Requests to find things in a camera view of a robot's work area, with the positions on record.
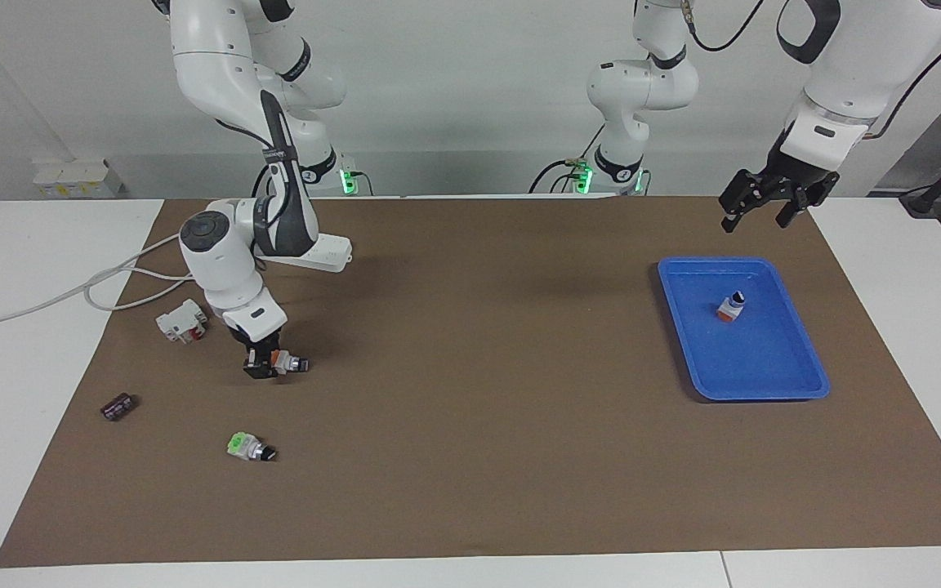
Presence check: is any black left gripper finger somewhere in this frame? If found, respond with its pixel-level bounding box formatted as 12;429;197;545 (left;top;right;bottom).
775;176;840;229
720;169;769;234

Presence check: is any white circuit breaker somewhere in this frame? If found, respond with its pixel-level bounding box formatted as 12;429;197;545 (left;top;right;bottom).
155;299;210;345

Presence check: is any white power strip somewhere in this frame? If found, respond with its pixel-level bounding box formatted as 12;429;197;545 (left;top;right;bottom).
262;233;353;273

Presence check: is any small dark capacitor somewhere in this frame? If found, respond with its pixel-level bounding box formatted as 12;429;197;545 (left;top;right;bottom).
100;393;139;422

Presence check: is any blue plastic tray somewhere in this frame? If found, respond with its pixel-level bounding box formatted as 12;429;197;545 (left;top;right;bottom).
657;256;832;403

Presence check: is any brown table mat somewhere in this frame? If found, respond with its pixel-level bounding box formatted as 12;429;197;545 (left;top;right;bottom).
0;194;941;568

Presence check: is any green base rotary switch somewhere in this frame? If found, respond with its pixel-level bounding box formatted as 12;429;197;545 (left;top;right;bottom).
226;432;278;463

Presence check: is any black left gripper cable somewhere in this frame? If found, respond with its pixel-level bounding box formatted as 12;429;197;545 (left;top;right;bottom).
683;0;941;141

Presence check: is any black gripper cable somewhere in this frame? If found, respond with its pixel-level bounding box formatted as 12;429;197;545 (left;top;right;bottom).
683;0;941;141
216;118;277;225

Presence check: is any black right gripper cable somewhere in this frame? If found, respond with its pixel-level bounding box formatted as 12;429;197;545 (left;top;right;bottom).
216;118;277;225

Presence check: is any black left base cable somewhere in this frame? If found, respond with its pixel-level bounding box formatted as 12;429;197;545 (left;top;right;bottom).
529;122;602;195

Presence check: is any white power strip cable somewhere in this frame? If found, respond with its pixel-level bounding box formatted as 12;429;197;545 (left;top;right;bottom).
0;233;198;329

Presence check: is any white wall socket box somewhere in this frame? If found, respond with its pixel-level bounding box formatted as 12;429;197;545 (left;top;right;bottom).
32;159;124;199

